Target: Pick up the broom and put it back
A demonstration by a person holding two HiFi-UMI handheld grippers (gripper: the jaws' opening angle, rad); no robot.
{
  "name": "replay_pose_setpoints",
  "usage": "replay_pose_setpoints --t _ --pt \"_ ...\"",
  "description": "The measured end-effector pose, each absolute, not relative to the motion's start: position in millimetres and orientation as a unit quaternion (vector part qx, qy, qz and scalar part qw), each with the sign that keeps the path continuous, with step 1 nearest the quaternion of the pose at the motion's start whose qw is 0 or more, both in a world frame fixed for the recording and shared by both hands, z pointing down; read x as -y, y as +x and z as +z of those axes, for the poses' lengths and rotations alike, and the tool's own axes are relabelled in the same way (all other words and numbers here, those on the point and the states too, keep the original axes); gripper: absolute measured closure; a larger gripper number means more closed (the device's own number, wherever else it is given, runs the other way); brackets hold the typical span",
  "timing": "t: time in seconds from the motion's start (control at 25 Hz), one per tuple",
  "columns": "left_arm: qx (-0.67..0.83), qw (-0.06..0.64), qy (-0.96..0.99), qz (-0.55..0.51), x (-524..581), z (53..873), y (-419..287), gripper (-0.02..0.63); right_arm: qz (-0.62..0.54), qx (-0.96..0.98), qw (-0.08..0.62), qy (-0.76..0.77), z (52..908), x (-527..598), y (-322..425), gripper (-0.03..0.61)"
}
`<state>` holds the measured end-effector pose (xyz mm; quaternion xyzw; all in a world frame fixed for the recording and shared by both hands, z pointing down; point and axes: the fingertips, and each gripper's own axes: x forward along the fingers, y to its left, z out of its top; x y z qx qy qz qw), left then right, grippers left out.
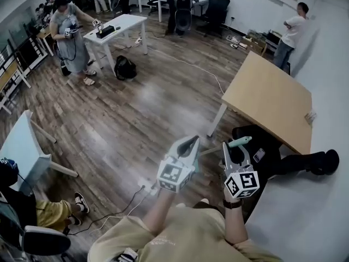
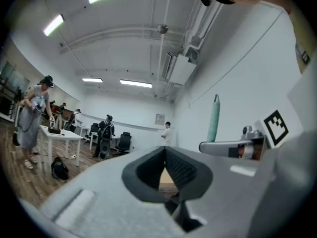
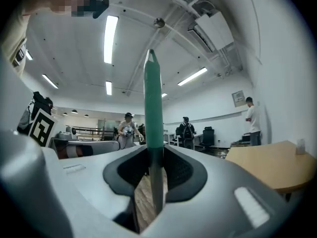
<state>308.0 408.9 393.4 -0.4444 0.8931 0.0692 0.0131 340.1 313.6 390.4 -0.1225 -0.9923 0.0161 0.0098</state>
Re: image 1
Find person's backpack strap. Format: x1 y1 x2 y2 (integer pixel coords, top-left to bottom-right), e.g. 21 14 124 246
113 247 140 262

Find black floor cable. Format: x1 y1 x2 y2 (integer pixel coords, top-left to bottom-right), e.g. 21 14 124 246
64 186 146 236

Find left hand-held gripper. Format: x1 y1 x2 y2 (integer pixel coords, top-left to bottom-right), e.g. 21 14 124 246
157 135 202 194

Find person's right forearm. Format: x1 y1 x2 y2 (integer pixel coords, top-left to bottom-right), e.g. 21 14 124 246
223 206 249 246

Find smartphone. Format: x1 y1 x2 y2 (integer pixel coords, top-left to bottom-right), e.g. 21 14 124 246
252 147 266 163

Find black wristwatch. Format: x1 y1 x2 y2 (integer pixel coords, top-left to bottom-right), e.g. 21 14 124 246
222 199 244 210

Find black bag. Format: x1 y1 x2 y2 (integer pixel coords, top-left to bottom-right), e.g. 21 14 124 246
113 55 137 81

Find low shelf with equipment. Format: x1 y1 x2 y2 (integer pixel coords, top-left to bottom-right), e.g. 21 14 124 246
225 28 284 57

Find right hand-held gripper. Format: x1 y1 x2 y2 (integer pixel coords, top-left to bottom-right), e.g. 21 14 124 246
221 141 260 200

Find person's left forearm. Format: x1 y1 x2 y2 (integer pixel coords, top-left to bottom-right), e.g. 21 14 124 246
143 191 176 237

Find wooden table with white legs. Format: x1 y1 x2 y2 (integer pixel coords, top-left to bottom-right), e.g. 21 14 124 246
206 50 313 156

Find person's olive shirt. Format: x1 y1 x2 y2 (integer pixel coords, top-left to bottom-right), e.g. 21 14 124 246
87 203 284 262

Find person's black trousers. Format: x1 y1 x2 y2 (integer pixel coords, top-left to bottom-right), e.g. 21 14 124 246
192 200 226 211

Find black box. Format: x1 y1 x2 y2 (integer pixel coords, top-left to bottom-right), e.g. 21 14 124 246
95 25 116 40

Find white office chair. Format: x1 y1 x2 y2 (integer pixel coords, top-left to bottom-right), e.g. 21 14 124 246
22 224 72 257

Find teal handled utensil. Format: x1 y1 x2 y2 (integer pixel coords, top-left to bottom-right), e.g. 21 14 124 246
200 135 253 156

